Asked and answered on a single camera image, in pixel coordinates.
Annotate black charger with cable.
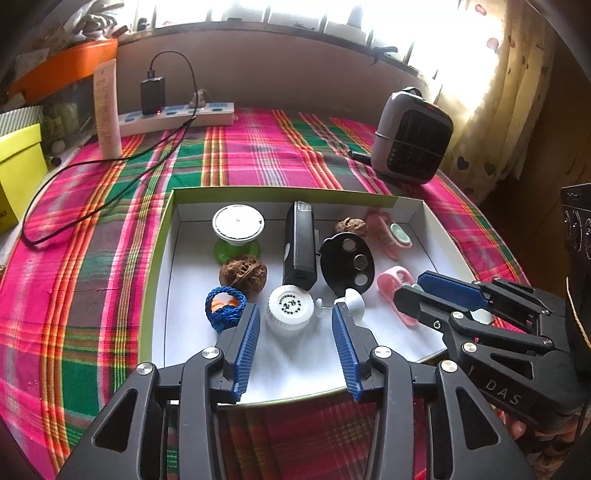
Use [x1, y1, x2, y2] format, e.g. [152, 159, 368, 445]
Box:
[21, 51, 200, 247]

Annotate green and white cardboard box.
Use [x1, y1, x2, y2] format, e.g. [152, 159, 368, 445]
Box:
[137, 187, 472, 407]

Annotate white power strip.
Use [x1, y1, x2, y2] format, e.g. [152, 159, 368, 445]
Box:
[117, 102, 235, 138]

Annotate grey space heater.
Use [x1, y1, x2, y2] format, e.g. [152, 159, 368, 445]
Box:
[372, 87, 453, 186]

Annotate brown walnut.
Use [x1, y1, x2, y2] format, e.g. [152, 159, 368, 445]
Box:
[218, 258, 269, 294]
[334, 217, 369, 238]

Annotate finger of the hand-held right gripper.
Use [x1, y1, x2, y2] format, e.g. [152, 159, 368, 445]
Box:
[418, 271, 566, 333]
[393, 285, 555, 358]

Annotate green spool with white top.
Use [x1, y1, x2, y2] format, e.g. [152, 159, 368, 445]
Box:
[212, 204, 265, 266]

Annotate cream curtain with hearts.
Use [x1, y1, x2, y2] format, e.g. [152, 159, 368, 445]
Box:
[434, 0, 561, 204]

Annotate pink clip with green pad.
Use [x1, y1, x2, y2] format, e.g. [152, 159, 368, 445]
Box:
[365, 210, 413, 261]
[377, 266, 421, 328]

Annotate blue crochet basket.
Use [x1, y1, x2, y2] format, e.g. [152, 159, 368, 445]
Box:
[204, 287, 247, 333]

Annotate striped box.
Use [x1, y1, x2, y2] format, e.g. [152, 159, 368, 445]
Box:
[0, 105, 44, 138]

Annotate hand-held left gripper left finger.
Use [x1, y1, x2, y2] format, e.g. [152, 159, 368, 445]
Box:
[55, 302, 262, 480]

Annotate yellow box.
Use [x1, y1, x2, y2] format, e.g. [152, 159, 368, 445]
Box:
[0, 122, 49, 234]

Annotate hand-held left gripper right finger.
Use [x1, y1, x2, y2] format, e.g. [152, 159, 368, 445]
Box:
[331, 302, 536, 480]

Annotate pink green plaid tablecloth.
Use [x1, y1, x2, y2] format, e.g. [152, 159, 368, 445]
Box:
[0, 107, 532, 480]

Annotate clear bin with orange lid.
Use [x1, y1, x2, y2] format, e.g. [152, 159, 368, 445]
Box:
[7, 38, 118, 139]

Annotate white mushroom-shaped pin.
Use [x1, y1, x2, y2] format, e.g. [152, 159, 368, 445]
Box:
[315, 288, 368, 324]

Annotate black rectangular flashlight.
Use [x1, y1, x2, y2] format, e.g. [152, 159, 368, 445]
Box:
[283, 200, 321, 291]

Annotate pale cream tube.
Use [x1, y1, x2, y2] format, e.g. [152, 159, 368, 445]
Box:
[93, 59, 123, 159]

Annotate white plastic bags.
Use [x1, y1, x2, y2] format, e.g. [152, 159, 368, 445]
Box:
[69, 0, 130, 44]

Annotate white round cap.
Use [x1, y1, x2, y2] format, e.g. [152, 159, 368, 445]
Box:
[265, 285, 316, 341]

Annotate person's right hand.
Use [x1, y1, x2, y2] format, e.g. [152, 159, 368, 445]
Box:
[505, 413, 529, 439]

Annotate black oval disc with buttons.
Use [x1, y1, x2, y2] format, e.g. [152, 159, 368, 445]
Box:
[320, 233, 376, 296]

